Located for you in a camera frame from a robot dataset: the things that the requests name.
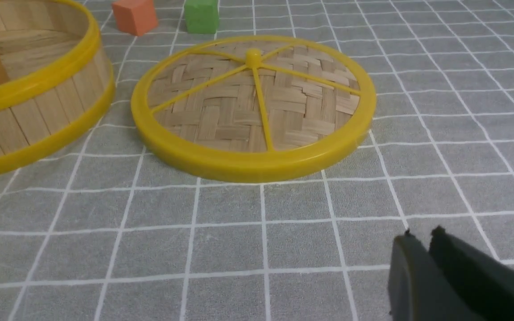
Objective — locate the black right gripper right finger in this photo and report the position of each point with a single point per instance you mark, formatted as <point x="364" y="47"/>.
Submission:
<point x="485" y="285"/>

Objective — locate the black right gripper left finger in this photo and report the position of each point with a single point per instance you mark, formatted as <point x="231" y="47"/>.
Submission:
<point x="417" y="289"/>

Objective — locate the woven bamboo lid yellow rim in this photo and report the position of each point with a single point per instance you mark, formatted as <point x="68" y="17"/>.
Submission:
<point x="254" y="109"/>

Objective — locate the bamboo steamer basket yellow rims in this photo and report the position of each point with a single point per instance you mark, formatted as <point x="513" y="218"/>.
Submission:
<point x="56" y="80"/>

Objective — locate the grey checked tablecloth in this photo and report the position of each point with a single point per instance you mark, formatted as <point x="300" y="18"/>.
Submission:
<point x="104" y="231"/>

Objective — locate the green cube block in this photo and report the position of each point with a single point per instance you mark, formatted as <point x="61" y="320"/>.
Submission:
<point x="201" y="16"/>

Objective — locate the orange cube block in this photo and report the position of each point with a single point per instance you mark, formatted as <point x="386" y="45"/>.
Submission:
<point x="135" y="17"/>

